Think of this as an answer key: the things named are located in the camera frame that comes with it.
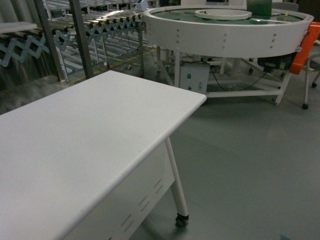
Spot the orange motor cover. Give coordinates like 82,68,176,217
289,21,320,75

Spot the grey office chair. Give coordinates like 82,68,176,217
302,40,320,110

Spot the expandable roller conveyor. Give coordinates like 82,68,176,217
0,0,146,78

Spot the round white conveyor table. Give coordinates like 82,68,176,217
143,6,314,104

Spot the black conveyor motor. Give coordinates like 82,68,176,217
257,52,297,73

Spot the black power cable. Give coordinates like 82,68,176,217
208,66,266,91

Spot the white control box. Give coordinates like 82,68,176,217
179,62,210,95

